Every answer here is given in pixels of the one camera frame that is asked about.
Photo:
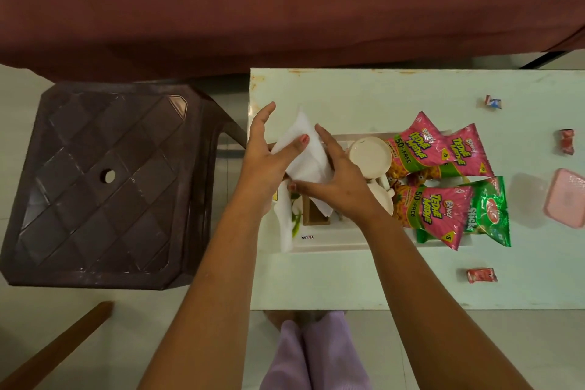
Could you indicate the person's left hand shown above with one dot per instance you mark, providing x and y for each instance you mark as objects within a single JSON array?
[{"x": 258, "y": 175}]

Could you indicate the person's right hand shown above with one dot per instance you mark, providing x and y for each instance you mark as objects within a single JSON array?
[{"x": 347, "y": 188}]

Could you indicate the person's right thumb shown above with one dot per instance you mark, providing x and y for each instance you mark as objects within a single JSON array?
[{"x": 305, "y": 187}]

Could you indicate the person's left thumb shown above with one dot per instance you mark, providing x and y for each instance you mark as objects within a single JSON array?
[{"x": 292, "y": 149}]

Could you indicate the white paper tissue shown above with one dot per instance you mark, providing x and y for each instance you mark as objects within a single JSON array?
[{"x": 311, "y": 165}]

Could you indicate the person's left forearm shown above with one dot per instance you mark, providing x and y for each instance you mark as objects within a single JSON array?
[{"x": 215, "y": 293}]

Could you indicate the person's right forearm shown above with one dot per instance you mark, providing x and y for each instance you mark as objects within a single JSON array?
[{"x": 425, "y": 303}]

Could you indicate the brown wooden tissue holder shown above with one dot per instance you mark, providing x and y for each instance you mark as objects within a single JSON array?
[{"x": 315, "y": 216}]

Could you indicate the white napkin with green print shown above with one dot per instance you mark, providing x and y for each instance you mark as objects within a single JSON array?
[{"x": 285, "y": 225}]

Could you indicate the white rectangular tray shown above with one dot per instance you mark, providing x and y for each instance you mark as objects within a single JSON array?
[{"x": 333, "y": 239}]

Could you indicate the white round saucer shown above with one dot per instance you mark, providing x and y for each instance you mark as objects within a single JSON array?
[{"x": 370, "y": 155}]

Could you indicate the white cup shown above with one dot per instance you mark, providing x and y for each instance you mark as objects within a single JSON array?
[{"x": 383, "y": 200}]

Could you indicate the pink snack packet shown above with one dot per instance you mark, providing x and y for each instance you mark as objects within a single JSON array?
[
  {"x": 470, "y": 152},
  {"x": 434, "y": 216},
  {"x": 418, "y": 145}
]

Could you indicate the person's foot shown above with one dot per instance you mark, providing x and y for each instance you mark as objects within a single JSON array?
[{"x": 279, "y": 319}]

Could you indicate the maroon bed sheet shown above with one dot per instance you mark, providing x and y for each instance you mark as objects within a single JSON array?
[{"x": 274, "y": 6}]

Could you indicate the person's lilac trousers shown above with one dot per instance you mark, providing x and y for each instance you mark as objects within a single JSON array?
[{"x": 315, "y": 357}]

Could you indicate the green snack packet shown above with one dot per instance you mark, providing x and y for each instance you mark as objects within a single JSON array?
[{"x": 491, "y": 211}]

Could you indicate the brown plastic stool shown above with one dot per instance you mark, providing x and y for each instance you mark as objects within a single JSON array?
[{"x": 105, "y": 184}]

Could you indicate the red wrapped candy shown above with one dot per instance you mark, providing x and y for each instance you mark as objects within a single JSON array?
[
  {"x": 566, "y": 142},
  {"x": 481, "y": 275}
]

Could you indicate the blue and red candy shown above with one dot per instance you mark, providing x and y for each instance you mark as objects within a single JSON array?
[{"x": 493, "y": 102}]

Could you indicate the pink plastic lid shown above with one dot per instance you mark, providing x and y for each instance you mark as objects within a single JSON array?
[{"x": 566, "y": 197}]

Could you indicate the black metal bed leg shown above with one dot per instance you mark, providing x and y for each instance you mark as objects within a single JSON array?
[{"x": 546, "y": 59}]

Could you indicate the brown wooden bar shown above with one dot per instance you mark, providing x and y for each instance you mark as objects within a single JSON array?
[{"x": 55, "y": 348}]

